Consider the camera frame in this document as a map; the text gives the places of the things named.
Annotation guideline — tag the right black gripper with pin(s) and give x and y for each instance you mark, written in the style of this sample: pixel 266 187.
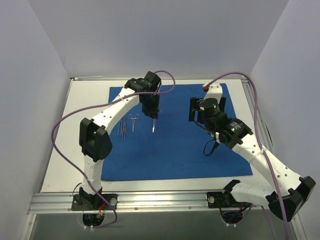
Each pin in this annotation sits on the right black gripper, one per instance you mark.
pixel 191 109

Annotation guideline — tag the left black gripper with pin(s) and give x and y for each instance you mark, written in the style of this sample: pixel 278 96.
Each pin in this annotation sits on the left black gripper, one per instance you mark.
pixel 151 110

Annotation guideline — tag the surgical scissors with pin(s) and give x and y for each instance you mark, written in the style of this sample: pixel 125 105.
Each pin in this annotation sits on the surgical scissors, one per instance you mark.
pixel 154 125

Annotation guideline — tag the steel tweezers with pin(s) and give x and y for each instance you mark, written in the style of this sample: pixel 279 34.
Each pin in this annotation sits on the steel tweezers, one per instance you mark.
pixel 124 127
pixel 120 128

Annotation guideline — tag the blue surgical cloth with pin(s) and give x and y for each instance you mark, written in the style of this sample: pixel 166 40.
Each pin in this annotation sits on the blue surgical cloth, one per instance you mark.
pixel 175 150

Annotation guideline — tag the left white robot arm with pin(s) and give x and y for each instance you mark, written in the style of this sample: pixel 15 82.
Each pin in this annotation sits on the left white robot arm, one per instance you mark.
pixel 94 133

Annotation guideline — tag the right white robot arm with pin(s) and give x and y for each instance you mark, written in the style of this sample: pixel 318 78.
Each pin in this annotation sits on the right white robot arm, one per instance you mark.
pixel 287 191

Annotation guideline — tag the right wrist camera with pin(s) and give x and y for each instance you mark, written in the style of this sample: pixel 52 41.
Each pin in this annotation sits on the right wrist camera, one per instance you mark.
pixel 213 91

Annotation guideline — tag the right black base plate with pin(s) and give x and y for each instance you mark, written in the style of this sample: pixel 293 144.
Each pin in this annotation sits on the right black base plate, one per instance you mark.
pixel 219 199

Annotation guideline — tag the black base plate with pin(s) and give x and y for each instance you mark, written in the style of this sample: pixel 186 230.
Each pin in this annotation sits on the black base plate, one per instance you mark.
pixel 219 199
pixel 84 201

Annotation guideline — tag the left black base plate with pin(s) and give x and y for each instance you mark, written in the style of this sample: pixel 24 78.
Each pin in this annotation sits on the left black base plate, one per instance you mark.
pixel 84 201

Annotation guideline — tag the front aluminium rail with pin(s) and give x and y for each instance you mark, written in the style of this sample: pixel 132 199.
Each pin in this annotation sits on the front aluminium rail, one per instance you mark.
pixel 146 201

